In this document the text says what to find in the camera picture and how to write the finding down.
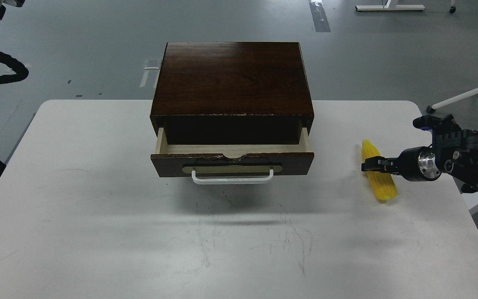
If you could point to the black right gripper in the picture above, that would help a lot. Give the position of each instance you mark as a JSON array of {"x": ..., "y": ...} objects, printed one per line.
[{"x": 446, "y": 154}]

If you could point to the yellow corn cob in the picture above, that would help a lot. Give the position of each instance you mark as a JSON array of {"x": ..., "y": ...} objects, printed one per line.
[{"x": 382, "y": 184}]

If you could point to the white drawer handle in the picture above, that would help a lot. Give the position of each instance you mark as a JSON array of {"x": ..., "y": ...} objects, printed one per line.
[{"x": 232, "y": 180}]

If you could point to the dark wooden drawer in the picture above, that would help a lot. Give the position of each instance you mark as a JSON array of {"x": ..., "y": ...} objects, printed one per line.
[{"x": 232, "y": 160}]

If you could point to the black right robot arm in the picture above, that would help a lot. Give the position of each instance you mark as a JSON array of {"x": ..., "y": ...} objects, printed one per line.
[{"x": 472, "y": 163}]

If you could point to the dark wooden drawer cabinet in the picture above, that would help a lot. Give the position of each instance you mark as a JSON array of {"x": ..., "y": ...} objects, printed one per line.
[{"x": 217, "y": 93}]

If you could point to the white desk base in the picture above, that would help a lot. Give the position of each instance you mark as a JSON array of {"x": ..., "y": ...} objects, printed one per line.
[{"x": 391, "y": 5}]

